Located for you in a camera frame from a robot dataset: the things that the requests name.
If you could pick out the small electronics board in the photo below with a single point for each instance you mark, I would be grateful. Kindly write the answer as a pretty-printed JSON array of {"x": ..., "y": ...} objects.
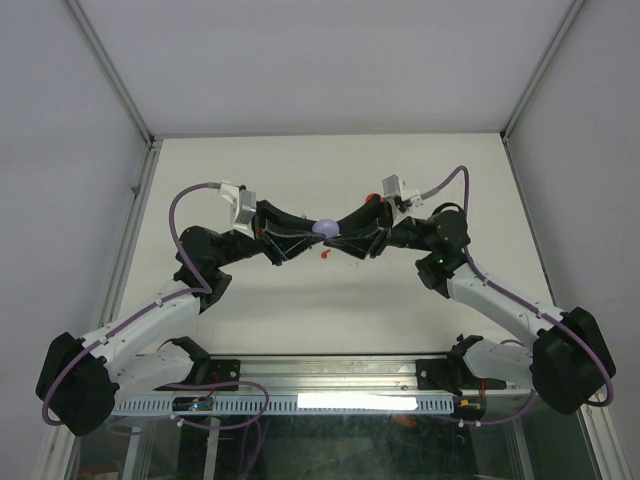
[{"x": 192, "y": 404}]

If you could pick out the purple round charging case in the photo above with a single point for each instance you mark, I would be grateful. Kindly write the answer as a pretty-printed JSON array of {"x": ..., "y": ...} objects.
[{"x": 328, "y": 228}]

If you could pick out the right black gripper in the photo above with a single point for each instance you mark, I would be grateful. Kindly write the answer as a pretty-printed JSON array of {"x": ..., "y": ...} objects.
[{"x": 368, "y": 218}]

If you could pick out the left aluminium frame post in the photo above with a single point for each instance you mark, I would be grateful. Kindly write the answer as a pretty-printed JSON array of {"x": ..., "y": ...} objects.
[{"x": 96, "y": 47}]

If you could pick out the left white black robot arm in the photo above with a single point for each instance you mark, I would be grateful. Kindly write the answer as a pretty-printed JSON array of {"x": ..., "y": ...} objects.
[{"x": 84, "y": 378}]

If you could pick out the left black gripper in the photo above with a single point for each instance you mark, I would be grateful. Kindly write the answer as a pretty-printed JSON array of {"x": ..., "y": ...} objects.
[{"x": 272, "y": 233}]

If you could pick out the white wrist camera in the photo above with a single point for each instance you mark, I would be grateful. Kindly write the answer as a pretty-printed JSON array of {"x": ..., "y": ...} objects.
[
  {"x": 402, "y": 199},
  {"x": 243, "y": 205}
]

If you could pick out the right aluminium frame post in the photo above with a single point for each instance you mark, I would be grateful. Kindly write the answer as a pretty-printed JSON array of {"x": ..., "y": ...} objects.
[{"x": 541, "y": 68}]

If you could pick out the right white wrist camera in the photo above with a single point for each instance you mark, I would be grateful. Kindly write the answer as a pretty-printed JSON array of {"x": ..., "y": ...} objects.
[{"x": 402, "y": 199}]

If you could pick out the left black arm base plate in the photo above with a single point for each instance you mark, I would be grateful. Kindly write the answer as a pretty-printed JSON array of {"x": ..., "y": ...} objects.
[{"x": 206, "y": 373}]

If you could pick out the aluminium mounting rail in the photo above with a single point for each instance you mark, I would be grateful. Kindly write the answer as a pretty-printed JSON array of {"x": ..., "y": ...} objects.
[{"x": 280, "y": 375}]

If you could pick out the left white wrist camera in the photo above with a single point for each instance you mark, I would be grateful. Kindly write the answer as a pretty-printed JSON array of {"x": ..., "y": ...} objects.
[{"x": 243, "y": 205}]

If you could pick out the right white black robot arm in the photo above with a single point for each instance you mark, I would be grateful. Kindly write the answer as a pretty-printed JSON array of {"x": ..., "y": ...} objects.
[{"x": 560, "y": 355}]

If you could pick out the aluminium frame post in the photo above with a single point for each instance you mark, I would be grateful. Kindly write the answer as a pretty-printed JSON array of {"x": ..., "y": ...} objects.
[
  {"x": 541, "y": 68},
  {"x": 96, "y": 47}
]

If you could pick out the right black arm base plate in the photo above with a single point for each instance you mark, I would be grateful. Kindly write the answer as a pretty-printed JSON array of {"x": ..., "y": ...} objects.
[{"x": 451, "y": 375}]

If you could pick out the white slotted cable duct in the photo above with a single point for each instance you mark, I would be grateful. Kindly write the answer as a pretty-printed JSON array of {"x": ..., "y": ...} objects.
[{"x": 304, "y": 403}]

